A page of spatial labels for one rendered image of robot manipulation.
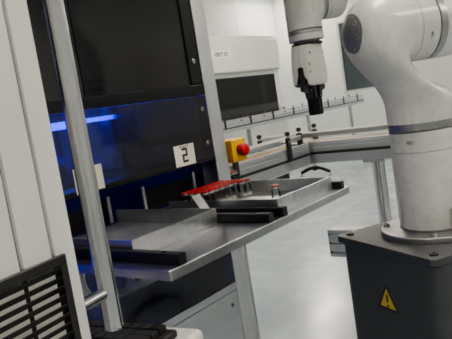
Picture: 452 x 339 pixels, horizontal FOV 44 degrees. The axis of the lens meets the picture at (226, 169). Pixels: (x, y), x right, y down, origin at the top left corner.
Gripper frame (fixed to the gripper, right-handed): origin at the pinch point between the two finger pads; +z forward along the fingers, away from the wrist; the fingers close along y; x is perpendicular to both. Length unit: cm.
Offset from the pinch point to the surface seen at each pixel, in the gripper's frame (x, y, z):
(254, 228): -1.1, 31.8, 22.2
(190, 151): -39.2, 3.7, 7.7
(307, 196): -2.0, 6.6, 21.0
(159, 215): -31.9, 27.8, 20.3
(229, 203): -16.0, 19.6, 19.5
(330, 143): -39, -83, 18
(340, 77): -367, -803, -18
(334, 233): -44, -85, 57
